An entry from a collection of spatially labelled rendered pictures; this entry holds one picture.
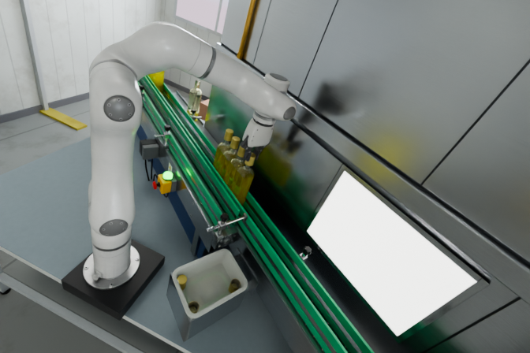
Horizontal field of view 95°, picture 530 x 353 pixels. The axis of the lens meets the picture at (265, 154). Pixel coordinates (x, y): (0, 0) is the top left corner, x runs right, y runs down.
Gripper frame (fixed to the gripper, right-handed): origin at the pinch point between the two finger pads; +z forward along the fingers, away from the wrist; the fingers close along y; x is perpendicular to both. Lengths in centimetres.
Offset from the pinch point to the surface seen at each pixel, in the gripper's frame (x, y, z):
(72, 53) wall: -303, 37, 73
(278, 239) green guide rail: 25.9, -3.4, 22.1
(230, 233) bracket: 13.3, 9.6, 27.8
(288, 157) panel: 7.9, -11.9, -2.5
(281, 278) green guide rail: 37.9, 3.6, 24.8
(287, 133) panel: 2.8, -11.9, -10.7
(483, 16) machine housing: 37, -15, -62
